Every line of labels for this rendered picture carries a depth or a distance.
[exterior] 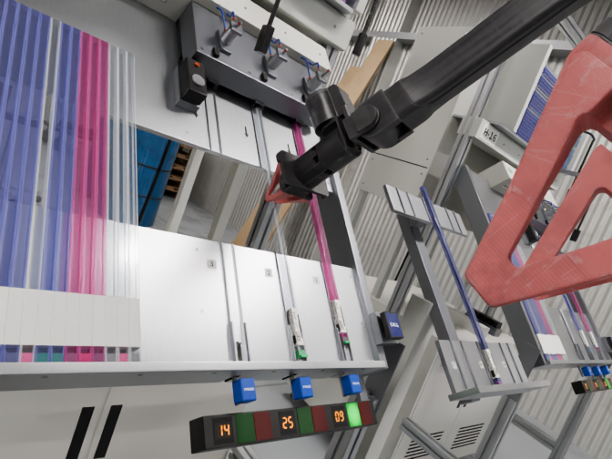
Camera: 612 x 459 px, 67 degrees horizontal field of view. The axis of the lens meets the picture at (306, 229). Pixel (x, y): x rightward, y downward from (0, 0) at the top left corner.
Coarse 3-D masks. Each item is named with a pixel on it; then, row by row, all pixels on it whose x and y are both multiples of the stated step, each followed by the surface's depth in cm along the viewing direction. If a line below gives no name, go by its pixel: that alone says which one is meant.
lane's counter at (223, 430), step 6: (216, 420) 59; (222, 420) 60; (228, 420) 60; (216, 426) 59; (222, 426) 59; (228, 426) 60; (216, 432) 58; (222, 432) 59; (228, 432) 59; (216, 438) 58; (222, 438) 59; (228, 438) 59; (216, 444) 58
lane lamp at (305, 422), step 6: (300, 408) 69; (306, 408) 70; (300, 414) 68; (306, 414) 69; (300, 420) 68; (306, 420) 69; (300, 426) 68; (306, 426) 68; (312, 426) 69; (300, 432) 67; (306, 432) 68; (312, 432) 69
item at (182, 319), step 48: (144, 240) 63; (192, 240) 68; (144, 288) 59; (192, 288) 64; (240, 288) 70; (144, 336) 57; (192, 336) 61; (240, 336) 66; (288, 336) 73; (336, 336) 80
